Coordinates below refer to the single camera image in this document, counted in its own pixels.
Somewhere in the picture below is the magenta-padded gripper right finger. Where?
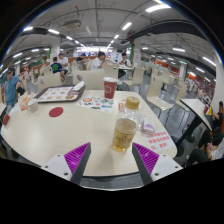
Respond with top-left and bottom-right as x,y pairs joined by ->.
131,142 -> 184,186

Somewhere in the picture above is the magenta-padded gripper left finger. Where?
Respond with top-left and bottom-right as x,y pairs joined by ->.
40,142 -> 92,186

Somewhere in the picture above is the clear yellow-capped drink bottle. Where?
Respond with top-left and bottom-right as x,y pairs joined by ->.
111,96 -> 141,153

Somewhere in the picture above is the white notice with red text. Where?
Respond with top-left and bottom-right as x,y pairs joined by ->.
145,130 -> 177,153

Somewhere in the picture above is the clear plastic packet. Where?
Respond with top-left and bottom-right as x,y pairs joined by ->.
138,114 -> 157,136

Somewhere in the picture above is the flat round red coaster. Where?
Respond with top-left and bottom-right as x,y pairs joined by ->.
48,106 -> 65,118

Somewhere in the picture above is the colourful printed leaflet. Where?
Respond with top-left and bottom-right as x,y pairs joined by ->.
75,95 -> 117,114

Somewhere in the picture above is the brown food tray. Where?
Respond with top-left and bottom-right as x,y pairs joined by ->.
34,84 -> 87,104

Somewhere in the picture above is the beige dining chairs group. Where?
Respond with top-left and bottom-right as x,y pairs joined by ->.
19,61 -> 201,118

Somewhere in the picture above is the person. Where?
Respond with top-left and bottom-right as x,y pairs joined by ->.
49,56 -> 66,81
118,52 -> 133,78
90,51 -> 109,71
186,139 -> 224,166
3,67 -> 23,114
198,100 -> 224,149

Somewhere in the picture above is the crumpled white napkin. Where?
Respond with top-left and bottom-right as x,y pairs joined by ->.
72,81 -> 86,92

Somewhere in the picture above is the beige neighbouring table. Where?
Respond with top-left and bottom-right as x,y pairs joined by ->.
174,98 -> 214,158

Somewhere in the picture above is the red paper cup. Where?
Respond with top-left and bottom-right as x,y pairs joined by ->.
102,76 -> 119,100

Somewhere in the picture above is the white orange food wrapper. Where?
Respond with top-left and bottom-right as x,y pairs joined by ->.
17,91 -> 36,111

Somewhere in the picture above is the beige dining chair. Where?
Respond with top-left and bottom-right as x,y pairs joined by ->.
72,68 -> 106,91
36,72 -> 63,93

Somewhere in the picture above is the ceiling air conditioner unit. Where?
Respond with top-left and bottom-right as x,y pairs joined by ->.
63,19 -> 83,29

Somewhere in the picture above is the ceiling lights group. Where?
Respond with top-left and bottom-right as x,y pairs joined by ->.
0,3 -> 218,79

